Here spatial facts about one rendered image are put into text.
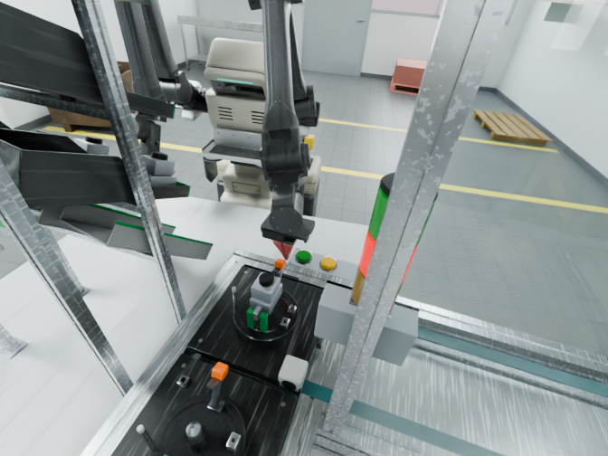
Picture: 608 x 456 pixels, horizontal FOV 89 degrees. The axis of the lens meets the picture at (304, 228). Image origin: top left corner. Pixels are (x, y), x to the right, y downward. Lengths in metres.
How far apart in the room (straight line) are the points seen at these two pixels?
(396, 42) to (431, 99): 7.46
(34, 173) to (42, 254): 0.10
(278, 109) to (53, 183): 0.35
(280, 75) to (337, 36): 7.01
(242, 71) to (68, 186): 0.71
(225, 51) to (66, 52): 0.71
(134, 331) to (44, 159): 0.50
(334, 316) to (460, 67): 0.29
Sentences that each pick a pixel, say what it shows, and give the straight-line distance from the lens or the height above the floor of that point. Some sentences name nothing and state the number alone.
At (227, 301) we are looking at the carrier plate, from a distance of 0.74.
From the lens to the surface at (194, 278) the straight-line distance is 0.95.
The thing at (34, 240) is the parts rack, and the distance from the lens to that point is 0.47.
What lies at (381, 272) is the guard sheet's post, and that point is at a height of 1.35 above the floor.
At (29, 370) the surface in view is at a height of 0.86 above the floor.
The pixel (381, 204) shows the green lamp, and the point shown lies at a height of 1.40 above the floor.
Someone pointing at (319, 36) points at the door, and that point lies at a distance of 7.66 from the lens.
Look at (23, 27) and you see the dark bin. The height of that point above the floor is 1.49.
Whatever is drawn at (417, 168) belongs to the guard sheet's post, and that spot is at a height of 1.45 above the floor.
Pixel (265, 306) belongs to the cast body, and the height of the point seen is 1.05.
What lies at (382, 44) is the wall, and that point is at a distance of 7.66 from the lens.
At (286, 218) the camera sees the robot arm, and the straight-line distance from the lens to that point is 0.52.
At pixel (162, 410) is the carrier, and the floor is 0.97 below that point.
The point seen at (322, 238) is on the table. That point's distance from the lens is 1.07.
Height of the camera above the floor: 1.55
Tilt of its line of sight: 39 degrees down
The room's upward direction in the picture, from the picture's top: 5 degrees clockwise
